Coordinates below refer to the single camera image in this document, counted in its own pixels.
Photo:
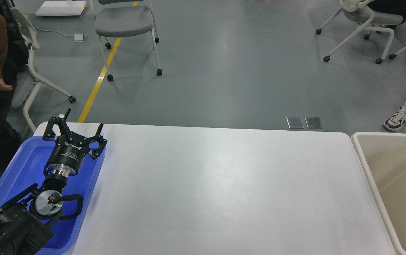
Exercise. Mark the metal floor plate left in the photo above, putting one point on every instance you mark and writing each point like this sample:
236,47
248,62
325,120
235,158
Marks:
295,123

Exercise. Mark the grey chair centre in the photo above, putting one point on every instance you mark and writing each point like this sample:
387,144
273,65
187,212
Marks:
128,21

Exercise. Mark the white sneaker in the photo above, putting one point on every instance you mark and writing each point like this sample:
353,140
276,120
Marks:
395,122

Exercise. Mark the grey chair left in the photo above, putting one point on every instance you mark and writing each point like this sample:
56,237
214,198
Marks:
29,81

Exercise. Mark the beige plastic bin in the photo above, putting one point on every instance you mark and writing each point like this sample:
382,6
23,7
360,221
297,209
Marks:
383,158

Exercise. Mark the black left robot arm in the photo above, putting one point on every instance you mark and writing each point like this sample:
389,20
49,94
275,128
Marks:
45,190

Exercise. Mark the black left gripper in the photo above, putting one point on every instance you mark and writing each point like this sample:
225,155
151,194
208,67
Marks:
67,155

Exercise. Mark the white flat board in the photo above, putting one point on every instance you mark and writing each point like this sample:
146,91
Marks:
61,8

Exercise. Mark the white power adapter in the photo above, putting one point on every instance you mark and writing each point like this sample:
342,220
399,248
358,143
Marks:
78,37

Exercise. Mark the blue plastic tray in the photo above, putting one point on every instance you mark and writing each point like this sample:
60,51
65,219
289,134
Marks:
26,168

